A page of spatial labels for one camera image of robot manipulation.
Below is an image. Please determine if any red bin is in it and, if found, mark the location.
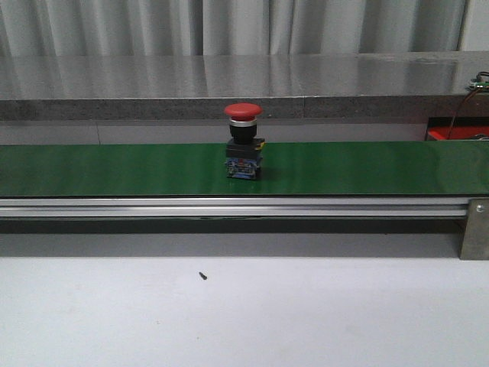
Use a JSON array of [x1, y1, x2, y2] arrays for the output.
[[425, 117, 488, 141]]

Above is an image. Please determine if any metal conveyor support bracket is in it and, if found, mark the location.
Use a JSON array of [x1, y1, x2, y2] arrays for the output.
[[459, 198, 489, 260]]

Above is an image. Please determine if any small green circuit board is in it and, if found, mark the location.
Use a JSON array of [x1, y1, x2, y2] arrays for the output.
[[467, 71, 489, 92]]

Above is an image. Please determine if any green conveyor belt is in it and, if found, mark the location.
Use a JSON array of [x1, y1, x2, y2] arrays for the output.
[[1, 141, 488, 197]]

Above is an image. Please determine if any red orange wire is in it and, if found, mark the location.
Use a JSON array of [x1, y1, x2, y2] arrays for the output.
[[447, 91, 477, 141]]

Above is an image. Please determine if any grey stone shelf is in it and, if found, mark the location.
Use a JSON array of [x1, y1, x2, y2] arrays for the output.
[[1, 51, 488, 121]]

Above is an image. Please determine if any aluminium conveyor rail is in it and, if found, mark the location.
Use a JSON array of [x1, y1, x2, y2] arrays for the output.
[[1, 196, 470, 219]]

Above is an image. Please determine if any grey curtain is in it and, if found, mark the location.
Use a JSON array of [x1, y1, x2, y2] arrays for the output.
[[1, 1, 488, 57]]

